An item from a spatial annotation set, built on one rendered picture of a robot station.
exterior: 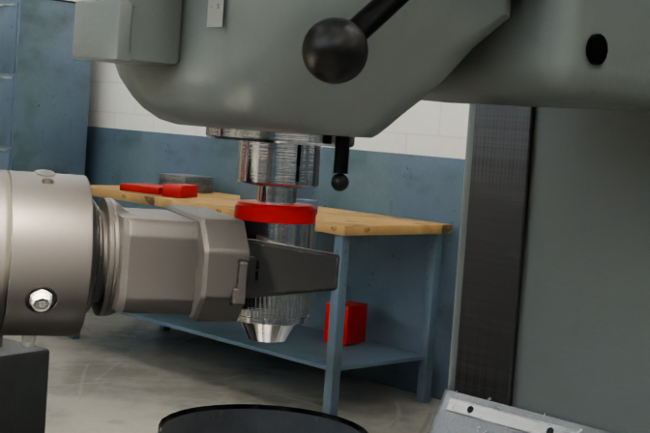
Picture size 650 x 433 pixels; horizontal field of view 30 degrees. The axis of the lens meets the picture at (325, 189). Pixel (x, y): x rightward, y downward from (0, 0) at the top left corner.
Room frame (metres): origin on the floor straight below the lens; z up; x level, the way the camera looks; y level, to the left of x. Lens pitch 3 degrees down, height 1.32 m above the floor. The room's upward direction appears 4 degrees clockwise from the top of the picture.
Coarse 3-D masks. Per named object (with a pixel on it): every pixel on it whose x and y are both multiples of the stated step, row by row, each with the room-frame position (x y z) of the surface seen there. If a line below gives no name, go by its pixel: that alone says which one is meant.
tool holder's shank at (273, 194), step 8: (256, 192) 0.70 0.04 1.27; (264, 192) 0.69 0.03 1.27; (272, 192) 0.69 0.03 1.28; (280, 192) 0.69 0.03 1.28; (288, 192) 0.69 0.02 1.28; (296, 192) 0.70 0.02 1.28; (264, 200) 0.69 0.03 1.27; (272, 200) 0.69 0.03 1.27; (280, 200) 0.69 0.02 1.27; (288, 200) 0.69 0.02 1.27
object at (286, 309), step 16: (256, 224) 0.68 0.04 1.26; (272, 224) 0.67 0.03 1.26; (288, 224) 0.67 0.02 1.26; (304, 224) 0.68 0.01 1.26; (272, 240) 0.67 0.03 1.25; (288, 240) 0.68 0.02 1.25; (304, 240) 0.68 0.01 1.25; (256, 304) 0.67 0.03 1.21; (272, 304) 0.67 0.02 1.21; (288, 304) 0.68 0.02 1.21; (304, 304) 0.69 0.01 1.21; (240, 320) 0.68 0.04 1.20; (256, 320) 0.67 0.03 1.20; (272, 320) 0.67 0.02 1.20; (288, 320) 0.68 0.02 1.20; (304, 320) 0.69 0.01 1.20
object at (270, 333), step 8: (248, 328) 0.69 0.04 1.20; (256, 328) 0.68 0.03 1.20; (264, 328) 0.68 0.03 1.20; (272, 328) 0.68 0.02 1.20; (280, 328) 0.68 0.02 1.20; (288, 328) 0.69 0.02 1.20; (248, 336) 0.69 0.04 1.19; (256, 336) 0.69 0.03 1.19; (264, 336) 0.68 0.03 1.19; (272, 336) 0.68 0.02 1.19; (280, 336) 0.69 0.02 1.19
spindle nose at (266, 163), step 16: (240, 144) 0.69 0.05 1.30; (256, 144) 0.68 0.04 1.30; (272, 144) 0.67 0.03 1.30; (288, 144) 0.67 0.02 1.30; (240, 160) 0.69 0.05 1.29; (256, 160) 0.68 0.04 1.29; (272, 160) 0.67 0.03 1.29; (288, 160) 0.67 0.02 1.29; (304, 160) 0.68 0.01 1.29; (240, 176) 0.69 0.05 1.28; (256, 176) 0.68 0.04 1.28; (272, 176) 0.67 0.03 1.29; (288, 176) 0.67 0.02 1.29; (304, 176) 0.68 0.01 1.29
